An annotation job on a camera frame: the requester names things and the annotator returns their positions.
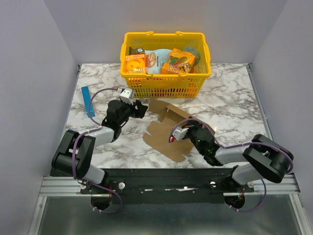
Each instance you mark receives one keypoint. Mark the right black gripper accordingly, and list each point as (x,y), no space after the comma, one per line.
(191,132)

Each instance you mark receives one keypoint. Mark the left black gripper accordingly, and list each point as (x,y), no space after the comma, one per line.
(139,113)

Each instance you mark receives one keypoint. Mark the brown cardboard box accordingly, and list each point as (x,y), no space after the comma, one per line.
(171,117)

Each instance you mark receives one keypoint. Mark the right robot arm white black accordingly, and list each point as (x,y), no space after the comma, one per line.
(264,158)

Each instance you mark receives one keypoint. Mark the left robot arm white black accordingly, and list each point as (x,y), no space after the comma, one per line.
(74,153)

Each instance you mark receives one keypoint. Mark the long blue box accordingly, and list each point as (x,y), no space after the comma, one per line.
(87,99)

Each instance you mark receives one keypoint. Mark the yellow plastic shopping basket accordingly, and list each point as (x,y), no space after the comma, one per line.
(167,85)

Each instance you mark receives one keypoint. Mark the light blue chips bag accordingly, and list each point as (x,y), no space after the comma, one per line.
(155,60)

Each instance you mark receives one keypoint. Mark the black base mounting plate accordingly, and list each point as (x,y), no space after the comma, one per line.
(167,186)

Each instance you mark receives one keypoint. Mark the dark brown packet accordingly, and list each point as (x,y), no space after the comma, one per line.
(135,51)

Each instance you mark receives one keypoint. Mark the orange gummy candy bag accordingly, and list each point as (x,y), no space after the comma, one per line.
(179,62)

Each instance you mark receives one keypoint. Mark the green round scrubber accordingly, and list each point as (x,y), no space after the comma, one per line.
(193,51)

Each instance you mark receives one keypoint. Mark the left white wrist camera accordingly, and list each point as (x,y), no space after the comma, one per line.
(127,95)

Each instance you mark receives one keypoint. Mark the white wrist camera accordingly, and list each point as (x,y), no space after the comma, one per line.
(178,134)
(127,95)

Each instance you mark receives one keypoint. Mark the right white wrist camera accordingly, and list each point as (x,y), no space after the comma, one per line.
(178,134)

